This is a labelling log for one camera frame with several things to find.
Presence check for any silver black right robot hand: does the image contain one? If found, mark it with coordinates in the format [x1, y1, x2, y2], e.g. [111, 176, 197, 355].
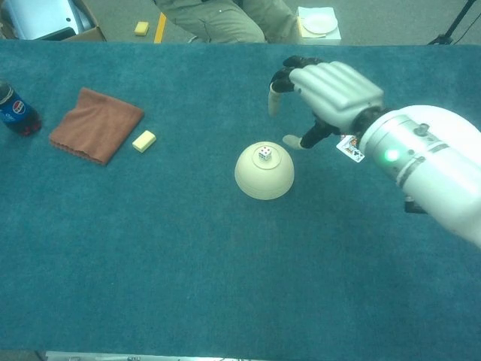
[267, 55, 386, 150]

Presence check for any white plate on box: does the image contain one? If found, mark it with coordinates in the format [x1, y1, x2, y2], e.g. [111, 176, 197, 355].
[296, 5, 342, 43]

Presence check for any king of clubs card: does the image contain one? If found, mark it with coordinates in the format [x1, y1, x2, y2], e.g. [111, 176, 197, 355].
[336, 135, 366, 163]

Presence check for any small white paper plate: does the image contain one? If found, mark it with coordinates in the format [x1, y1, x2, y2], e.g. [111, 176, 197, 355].
[302, 14, 338, 35]

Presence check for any cream upturned bowl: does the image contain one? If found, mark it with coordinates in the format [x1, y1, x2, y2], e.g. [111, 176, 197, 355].
[234, 141, 295, 200]

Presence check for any black tripod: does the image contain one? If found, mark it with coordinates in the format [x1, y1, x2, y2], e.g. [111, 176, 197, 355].
[426, 0, 481, 46]

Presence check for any person in khaki trousers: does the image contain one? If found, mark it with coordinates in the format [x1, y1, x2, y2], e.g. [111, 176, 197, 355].
[153, 0, 301, 44]

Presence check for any yellow floor tape strip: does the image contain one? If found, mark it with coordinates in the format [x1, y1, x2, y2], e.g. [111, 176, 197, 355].
[153, 11, 168, 44]

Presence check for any teal felt table cover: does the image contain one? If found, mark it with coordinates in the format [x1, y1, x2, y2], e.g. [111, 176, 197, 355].
[0, 39, 481, 356]

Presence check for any folded brown cloth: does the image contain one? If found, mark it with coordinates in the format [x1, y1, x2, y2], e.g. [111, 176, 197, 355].
[48, 86, 146, 166]

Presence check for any cardboard box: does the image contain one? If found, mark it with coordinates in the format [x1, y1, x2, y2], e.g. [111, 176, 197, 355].
[0, 0, 108, 41]

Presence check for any grey plastic lid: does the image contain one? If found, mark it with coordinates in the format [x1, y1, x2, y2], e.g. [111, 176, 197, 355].
[7, 0, 95, 41]

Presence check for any pepsi cola bottle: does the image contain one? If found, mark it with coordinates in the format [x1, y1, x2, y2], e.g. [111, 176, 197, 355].
[0, 79, 42, 137]

